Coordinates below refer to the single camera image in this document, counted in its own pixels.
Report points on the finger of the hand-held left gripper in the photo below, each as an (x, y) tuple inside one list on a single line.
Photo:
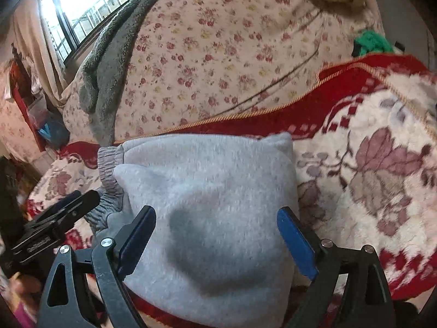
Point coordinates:
[(70, 199), (76, 208)]

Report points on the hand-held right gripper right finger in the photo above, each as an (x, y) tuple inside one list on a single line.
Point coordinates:
[(297, 242)]

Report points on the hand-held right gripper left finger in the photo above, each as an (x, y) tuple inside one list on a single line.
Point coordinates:
[(136, 242)]

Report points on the white fleece garment with patches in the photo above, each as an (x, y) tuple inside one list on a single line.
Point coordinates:
[(205, 184)]

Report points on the blue plastic bag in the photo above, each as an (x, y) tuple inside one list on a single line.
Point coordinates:
[(53, 133)]

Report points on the red shelf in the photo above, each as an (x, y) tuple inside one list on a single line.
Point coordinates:
[(24, 109)]

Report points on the grey fleece garment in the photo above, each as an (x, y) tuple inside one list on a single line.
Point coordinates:
[(102, 92)]

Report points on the red floral blanket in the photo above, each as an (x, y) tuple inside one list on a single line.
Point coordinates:
[(375, 143)]

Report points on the beige curtain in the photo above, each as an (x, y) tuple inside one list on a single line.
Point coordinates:
[(34, 47)]

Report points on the pink floral quilt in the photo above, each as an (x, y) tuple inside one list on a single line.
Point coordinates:
[(222, 58)]

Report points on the green cloth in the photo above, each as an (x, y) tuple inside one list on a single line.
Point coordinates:
[(372, 42)]

